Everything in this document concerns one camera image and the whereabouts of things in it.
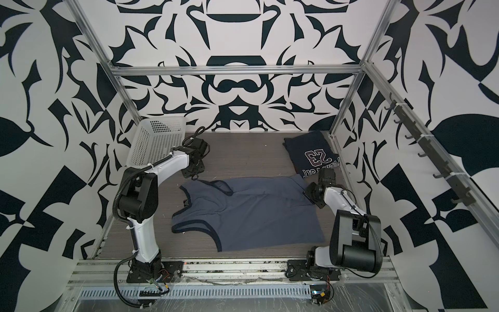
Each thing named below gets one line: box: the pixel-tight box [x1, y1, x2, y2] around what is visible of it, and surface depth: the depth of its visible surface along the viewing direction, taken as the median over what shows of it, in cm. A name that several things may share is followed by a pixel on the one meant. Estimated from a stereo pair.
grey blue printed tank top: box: [171, 174, 326, 252], surface depth 89 cm
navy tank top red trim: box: [282, 131, 341, 179], surface depth 110 cm
